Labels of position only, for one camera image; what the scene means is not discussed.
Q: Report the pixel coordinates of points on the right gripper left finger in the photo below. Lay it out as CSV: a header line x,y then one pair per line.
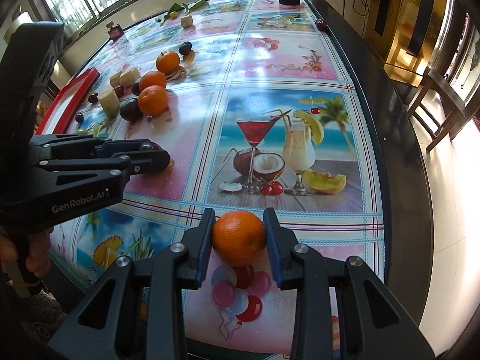
x,y
135,308

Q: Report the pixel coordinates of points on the red rimmed white tray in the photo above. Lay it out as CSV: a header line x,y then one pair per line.
x,y
62,110

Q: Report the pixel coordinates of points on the far sugarcane piece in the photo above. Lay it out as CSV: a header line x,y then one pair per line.
x,y
186,21

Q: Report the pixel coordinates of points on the dark date far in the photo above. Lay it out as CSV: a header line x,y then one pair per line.
x,y
185,48

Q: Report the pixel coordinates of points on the wooden chair right side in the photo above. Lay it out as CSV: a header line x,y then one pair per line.
x,y
457,112

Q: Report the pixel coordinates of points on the orange tangerine far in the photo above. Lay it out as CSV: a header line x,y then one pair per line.
x,y
167,62

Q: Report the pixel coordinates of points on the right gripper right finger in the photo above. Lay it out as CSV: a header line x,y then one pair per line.
x,y
372,323

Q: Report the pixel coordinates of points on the orange tangerine placed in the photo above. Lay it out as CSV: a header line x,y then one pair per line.
x,y
239,238
153,100
152,78

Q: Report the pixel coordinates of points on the dark ball on rim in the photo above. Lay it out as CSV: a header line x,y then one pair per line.
x,y
321,25

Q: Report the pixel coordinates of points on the dark purple plum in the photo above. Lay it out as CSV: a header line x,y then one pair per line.
x,y
130,110

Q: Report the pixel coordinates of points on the small dark grape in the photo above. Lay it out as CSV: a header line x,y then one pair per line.
x,y
93,98

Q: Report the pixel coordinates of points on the green leaves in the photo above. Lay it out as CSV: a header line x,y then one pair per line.
x,y
180,7

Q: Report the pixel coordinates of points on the red jujube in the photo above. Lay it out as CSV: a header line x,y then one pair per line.
x,y
79,117

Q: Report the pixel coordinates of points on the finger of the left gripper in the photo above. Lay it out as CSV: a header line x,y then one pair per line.
x,y
89,171
82,146

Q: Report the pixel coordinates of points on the red perfume bottle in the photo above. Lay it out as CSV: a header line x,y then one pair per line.
x,y
114,31

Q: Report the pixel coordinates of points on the dark small date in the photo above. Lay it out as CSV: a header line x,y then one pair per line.
x,y
119,91

